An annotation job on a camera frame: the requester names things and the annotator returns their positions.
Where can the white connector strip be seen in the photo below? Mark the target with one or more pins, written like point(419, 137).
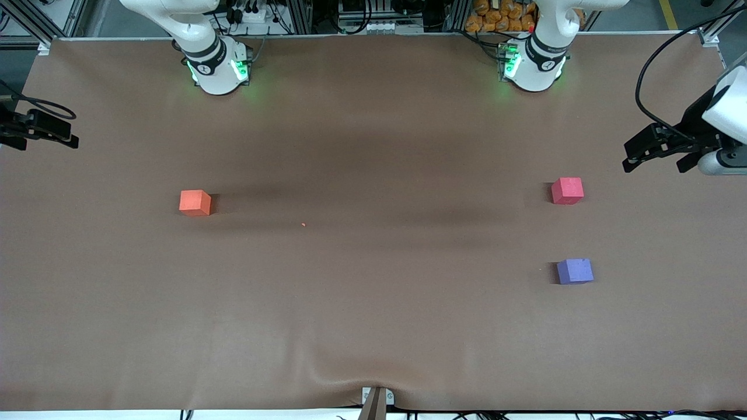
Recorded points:
point(379, 27)

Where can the aluminium frame profile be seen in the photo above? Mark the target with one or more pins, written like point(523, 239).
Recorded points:
point(46, 20)
point(458, 14)
point(299, 16)
point(721, 23)

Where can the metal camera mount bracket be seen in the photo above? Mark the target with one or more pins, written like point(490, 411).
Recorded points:
point(376, 405)

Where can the orange foam block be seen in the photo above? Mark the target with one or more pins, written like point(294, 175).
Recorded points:
point(194, 203)

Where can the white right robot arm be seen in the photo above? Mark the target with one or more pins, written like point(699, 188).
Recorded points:
point(216, 76)

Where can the brown table cloth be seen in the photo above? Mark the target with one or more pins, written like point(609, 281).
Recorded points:
point(373, 175)

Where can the purple foam block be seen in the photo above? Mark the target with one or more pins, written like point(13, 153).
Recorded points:
point(575, 272)

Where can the white power strip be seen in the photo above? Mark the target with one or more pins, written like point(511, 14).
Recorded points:
point(257, 16)

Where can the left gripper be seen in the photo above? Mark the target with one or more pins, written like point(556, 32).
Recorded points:
point(693, 123)

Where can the bag of orange items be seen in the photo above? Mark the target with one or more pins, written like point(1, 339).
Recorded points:
point(496, 17)

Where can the red foam block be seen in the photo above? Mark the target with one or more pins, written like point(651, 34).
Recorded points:
point(567, 191)

